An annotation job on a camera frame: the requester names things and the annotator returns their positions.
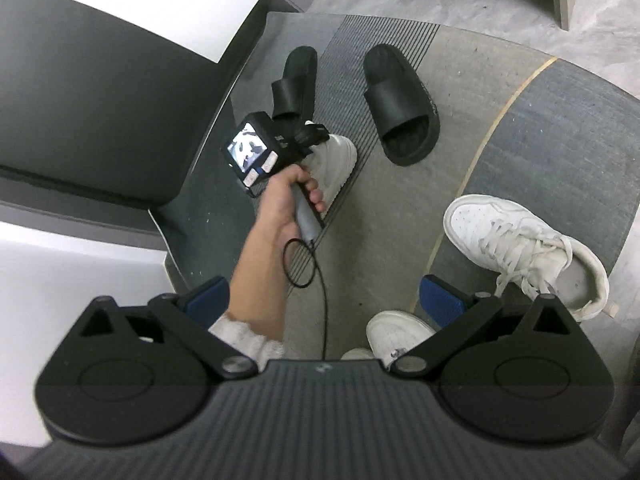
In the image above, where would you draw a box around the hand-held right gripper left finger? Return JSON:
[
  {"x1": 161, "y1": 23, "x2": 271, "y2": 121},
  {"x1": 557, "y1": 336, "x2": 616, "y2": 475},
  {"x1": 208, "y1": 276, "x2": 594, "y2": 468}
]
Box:
[{"x1": 50, "y1": 275, "x2": 258, "y2": 378}]

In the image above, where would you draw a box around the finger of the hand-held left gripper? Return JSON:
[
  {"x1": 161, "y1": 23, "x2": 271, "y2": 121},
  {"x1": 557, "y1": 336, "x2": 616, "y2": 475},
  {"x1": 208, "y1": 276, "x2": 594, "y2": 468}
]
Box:
[{"x1": 292, "y1": 121, "x2": 331, "y2": 157}]

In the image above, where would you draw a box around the dark entrance door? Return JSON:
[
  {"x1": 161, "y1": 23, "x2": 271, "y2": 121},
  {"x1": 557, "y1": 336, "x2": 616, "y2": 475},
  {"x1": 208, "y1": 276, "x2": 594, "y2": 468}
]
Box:
[{"x1": 0, "y1": 0, "x2": 236, "y2": 206}]

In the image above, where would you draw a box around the white perforated-toe sneaker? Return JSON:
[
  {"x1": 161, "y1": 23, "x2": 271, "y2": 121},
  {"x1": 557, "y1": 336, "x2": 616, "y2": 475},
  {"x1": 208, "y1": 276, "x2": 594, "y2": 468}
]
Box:
[{"x1": 444, "y1": 193, "x2": 611, "y2": 322}]

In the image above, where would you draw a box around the person's left forearm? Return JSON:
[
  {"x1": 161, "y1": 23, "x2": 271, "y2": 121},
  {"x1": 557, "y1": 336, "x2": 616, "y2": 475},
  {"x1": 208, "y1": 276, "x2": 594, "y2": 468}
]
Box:
[{"x1": 207, "y1": 230, "x2": 301, "y2": 363}]

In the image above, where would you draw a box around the person's left hand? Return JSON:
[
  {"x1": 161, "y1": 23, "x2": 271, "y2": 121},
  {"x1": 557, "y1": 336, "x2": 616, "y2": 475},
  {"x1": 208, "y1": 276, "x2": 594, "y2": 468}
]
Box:
[{"x1": 252, "y1": 165, "x2": 331, "y2": 248}]

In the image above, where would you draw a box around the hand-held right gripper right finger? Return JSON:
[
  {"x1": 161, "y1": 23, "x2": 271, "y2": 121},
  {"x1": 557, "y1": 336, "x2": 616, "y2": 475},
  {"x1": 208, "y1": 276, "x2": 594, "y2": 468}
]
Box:
[{"x1": 389, "y1": 275, "x2": 586, "y2": 378}]

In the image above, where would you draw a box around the white chunky sneaker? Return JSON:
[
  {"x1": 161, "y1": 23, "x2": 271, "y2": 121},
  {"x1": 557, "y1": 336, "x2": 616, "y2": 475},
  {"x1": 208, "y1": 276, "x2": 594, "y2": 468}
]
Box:
[{"x1": 300, "y1": 132, "x2": 358, "y2": 226}]

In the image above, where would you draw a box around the grey green floor mat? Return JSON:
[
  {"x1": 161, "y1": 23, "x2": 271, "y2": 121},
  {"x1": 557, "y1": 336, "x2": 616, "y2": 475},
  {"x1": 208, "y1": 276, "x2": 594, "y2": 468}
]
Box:
[{"x1": 165, "y1": 10, "x2": 640, "y2": 361}]

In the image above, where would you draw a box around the black slide sandal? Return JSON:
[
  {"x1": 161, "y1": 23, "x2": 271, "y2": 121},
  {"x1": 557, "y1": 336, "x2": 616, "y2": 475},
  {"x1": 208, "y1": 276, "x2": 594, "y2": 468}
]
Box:
[
  {"x1": 363, "y1": 43, "x2": 441, "y2": 167},
  {"x1": 271, "y1": 46, "x2": 319, "y2": 122}
]

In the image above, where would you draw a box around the white sneaker grey side patch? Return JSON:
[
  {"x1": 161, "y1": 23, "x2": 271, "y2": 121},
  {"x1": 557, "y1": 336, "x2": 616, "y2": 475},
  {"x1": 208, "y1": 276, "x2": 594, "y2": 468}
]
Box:
[{"x1": 366, "y1": 310, "x2": 438, "y2": 368}]

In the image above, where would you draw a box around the black cable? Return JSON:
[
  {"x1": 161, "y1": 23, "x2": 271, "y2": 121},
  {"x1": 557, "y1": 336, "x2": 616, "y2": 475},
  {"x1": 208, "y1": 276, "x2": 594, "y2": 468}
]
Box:
[{"x1": 282, "y1": 237, "x2": 331, "y2": 361}]

